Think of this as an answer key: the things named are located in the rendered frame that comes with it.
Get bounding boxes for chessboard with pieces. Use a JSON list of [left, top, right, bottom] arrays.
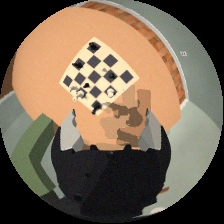
[[59, 37, 139, 115]]

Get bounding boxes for black chess piece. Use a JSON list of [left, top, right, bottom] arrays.
[[89, 42, 97, 50], [91, 102, 100, 115], [72, 62, 82, 68]]

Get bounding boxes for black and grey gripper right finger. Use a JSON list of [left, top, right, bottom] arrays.
[[138, 108, 171, 183]]

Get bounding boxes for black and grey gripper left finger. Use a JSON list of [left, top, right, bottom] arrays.
[[51, 109, 84, 184]]

